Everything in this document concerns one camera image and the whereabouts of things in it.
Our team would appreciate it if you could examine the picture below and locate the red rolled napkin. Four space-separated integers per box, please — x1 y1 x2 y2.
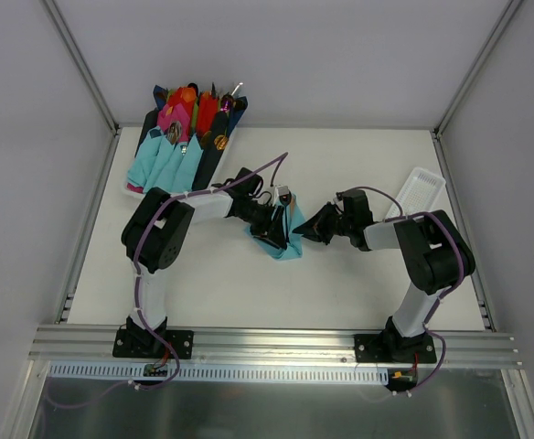
195 91 219 137

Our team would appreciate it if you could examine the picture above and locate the small white utensil tray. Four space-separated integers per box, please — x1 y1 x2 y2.
385 166 446 219

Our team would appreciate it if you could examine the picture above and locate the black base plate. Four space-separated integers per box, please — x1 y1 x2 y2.
112 327 195 359
353 333 437 364

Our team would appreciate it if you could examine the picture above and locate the teal rolled napkin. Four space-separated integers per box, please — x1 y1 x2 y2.
155 142 187 192
171 134 203 192
127 127 163 193
144 135 175 193

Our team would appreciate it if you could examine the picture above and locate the dark navy rolled napkin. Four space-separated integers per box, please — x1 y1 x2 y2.
192 112 229 191

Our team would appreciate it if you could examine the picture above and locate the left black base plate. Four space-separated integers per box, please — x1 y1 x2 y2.
112 327 195 359

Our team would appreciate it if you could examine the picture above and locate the large white basket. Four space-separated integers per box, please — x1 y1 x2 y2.
121 110 237 200

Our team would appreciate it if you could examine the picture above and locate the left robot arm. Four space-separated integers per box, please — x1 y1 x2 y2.
112 167 288 361

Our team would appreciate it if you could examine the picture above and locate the aluminium mounting rail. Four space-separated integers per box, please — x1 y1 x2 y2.
28 325 524 369

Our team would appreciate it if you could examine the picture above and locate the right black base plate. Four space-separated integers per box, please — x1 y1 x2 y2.
353 333 437 364

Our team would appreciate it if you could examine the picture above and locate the white slotted cable duct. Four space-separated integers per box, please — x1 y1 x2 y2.
48 361 390 386

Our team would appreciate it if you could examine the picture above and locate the pink rolled napkin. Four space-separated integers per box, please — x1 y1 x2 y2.
157 103 192 144

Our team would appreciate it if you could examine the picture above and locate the teal paper napkin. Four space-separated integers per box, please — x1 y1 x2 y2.
245 193 305 261

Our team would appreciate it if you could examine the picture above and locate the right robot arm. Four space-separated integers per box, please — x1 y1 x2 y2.
294 187 475 364

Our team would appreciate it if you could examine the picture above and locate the black spoon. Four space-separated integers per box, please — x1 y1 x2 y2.
280 194 292 206

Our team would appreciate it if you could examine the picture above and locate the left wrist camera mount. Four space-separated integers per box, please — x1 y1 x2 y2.
270 185 293 206

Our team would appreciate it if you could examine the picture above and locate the orange rolled napkin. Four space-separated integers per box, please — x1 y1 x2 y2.
166 86 198 107

